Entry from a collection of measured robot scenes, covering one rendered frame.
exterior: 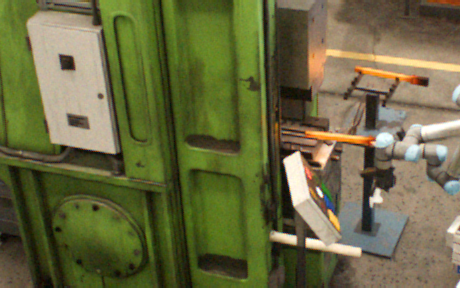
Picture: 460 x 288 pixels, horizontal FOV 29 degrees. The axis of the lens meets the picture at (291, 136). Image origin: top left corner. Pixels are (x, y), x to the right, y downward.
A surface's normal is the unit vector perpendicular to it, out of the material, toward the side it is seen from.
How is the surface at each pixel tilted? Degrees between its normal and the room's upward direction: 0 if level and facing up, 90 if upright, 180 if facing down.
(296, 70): 90
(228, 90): 89
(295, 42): 90
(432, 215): 0
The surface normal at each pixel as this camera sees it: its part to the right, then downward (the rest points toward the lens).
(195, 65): -0.30, 0.52
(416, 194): -0.02, -0.83
